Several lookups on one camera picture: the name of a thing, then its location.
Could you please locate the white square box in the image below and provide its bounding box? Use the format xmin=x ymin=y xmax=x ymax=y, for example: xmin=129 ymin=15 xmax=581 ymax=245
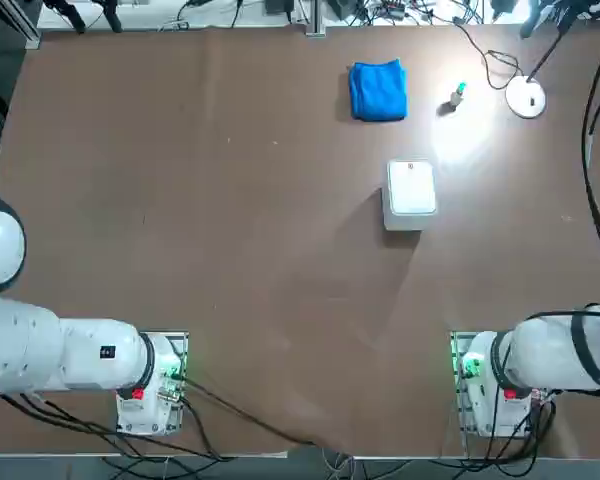
xmin=382 ymin=158 xmax=439 ymax=232

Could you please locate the blue folded cloth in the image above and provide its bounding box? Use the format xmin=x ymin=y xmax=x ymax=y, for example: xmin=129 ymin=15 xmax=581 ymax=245
xmin=348 ymin=58 xmax=409 ymax=122

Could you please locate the black tripod leg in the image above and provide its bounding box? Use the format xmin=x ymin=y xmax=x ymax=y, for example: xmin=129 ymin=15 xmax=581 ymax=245
xmin=44 ymin=0 xmax=87 ymax=35
xmin=97 ymin=0 xmax=124 ymax=34

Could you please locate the black left arm base cable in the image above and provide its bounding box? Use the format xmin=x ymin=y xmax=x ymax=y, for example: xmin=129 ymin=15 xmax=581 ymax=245
xmin=182 ymin=377 xmax=331 ymax=449

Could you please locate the aluminium frame post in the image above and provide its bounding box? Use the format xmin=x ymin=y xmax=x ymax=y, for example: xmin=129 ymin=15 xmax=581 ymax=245
xmin=304 ymin=0 xmax=327 ymax=38

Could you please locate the black lamp power cable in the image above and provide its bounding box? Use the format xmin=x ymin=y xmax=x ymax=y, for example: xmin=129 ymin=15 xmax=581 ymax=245
xmin=449 ymin=17 xmax=524 ymax=92

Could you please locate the aluminium frame rail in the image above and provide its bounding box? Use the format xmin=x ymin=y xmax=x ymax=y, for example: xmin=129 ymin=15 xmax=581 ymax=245
xmin=9 ymin=0 xmax=42 ymax=50

